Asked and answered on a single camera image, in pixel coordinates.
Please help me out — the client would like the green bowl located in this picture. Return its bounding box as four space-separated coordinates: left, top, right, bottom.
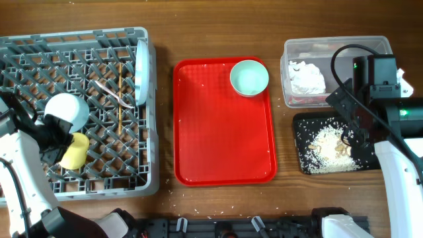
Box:
229 59 270 97

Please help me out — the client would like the large light blue plate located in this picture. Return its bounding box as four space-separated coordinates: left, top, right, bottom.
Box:
135 40 150 106

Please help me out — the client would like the yellow cup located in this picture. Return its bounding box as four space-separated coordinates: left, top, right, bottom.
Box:
59 132 90 170

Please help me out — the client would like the white napkin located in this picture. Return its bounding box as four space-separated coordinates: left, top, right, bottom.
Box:
288 61 326 95

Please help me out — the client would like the leftover rice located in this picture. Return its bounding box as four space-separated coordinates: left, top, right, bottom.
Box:
293 117 362 175

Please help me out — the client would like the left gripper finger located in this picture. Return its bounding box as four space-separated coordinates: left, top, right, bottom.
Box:
39 141 71 165
43 114 73 144

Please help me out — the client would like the white plastic fork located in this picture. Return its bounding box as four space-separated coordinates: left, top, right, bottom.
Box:
94 80 134 109

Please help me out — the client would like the wooden chopstick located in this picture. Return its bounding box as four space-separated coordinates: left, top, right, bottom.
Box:
118 63 122 136

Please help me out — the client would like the black waste tray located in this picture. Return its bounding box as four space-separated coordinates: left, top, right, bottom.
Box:
292 112 381 175

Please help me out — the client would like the clear plastic bin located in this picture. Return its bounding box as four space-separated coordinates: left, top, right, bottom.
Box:
280 36 393 108

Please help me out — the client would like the grey dishwasher rack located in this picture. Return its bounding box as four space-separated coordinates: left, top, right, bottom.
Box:
1 27 159 201

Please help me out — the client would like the red snack wrapper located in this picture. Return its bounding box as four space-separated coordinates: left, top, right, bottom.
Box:
290 95 327 104

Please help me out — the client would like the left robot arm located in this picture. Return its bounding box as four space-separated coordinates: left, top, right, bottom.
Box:
1 92 114 237

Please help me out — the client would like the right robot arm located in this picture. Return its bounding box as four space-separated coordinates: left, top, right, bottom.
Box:
326 79 422 237

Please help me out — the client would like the small light blue bowl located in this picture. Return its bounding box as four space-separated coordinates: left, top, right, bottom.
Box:
44 93 89 133

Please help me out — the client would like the red serving tray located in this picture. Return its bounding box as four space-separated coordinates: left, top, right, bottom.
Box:
173 56 278 187

